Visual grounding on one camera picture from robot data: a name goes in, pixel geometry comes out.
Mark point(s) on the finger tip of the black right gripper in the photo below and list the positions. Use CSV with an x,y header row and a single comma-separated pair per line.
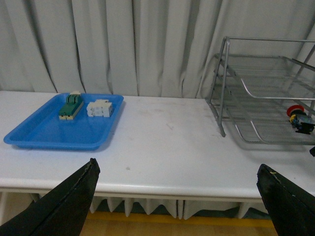
x,y
312,151

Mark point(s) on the white circuit breaker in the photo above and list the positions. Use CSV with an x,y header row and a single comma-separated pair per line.
x,y
100,108

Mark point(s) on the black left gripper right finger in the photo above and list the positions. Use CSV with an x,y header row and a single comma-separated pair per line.
x,y
291,208

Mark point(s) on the green knife switch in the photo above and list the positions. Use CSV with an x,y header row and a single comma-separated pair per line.
x,y
73,104

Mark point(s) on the silver wire mesh rack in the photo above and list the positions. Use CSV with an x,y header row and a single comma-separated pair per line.
x,y
256,80

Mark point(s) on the red emergency stop button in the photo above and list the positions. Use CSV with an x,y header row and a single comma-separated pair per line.
x,y
299,120

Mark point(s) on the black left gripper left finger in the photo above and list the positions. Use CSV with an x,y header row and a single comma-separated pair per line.
x,y
62,211

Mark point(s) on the blue plastic tray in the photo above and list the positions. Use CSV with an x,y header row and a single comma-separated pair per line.
x,y
44,130

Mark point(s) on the white curtain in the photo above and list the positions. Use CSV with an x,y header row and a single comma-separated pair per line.
x,y
160,48

